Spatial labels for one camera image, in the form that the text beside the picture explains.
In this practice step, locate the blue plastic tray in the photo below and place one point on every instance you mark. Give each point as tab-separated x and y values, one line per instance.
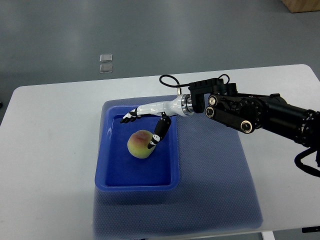
119	171

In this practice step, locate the blue grey mesh mat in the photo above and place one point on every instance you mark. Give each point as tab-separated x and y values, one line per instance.
215	192

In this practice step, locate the white table leg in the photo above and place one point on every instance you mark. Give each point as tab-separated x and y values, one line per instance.
267	235

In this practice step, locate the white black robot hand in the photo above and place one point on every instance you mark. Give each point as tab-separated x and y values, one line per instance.
180	106

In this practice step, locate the green red peach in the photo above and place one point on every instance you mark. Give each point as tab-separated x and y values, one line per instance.
137	144

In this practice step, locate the black table edge bracket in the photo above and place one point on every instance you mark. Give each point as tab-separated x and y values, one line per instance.
313	229

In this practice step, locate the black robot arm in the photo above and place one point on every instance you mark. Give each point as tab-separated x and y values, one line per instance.
245	113

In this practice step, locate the upper silver floor plate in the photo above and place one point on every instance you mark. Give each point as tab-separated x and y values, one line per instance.
106	57

